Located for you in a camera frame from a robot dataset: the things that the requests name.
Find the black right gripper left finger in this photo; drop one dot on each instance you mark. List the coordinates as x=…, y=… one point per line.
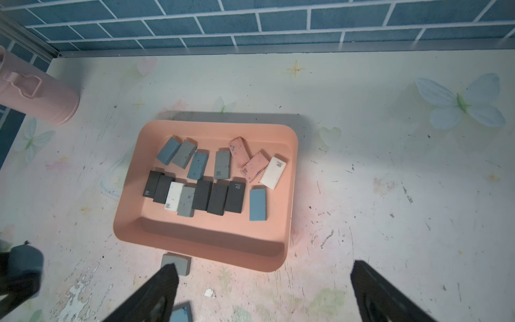
x=153, y=301

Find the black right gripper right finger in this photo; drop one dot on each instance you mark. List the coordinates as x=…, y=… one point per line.
x=379, y=300

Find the blue eraser with print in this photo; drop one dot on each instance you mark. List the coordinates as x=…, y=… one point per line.
x=182, y=313

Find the grey speckled eraser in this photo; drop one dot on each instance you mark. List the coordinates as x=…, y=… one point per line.
x=185, y=206

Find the dark grey eraser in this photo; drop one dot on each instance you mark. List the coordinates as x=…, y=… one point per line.
x=217, y=199

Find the pink storage tray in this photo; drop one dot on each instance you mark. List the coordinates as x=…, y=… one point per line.
x=231, y=238

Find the teal speckled eraser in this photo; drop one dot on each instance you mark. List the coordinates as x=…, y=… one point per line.
x=26, y=261

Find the black eraser with print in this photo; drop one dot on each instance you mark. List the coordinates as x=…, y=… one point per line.
x=235, y=197

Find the light blue eraser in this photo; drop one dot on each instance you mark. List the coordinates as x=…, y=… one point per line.
x=258, y=208

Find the grey-green eraser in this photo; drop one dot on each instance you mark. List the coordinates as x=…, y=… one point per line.
x=184, y=154

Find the blue-grey eraser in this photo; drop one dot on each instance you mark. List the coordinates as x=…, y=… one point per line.
x=168, y=151

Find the grey eraser with print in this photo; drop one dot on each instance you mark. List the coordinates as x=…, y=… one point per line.
x=222, y=170

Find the pink eraser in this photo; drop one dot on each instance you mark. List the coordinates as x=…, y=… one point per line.
x=254, y=167
x=239, y=152

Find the pink metal pencil bucket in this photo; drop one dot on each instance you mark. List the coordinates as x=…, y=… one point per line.
x=29, y=90

